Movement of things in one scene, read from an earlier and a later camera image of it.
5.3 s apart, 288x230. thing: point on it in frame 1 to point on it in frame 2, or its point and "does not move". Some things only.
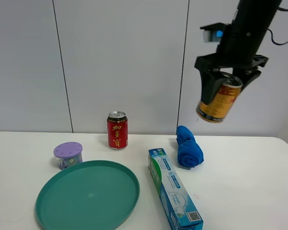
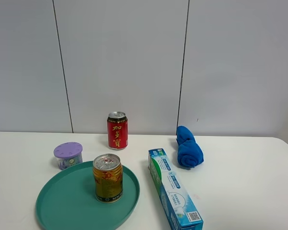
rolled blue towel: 190,152 does not move
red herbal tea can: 117,130 does not move
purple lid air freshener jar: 68,154 does not move
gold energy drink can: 217,110 to 108,174
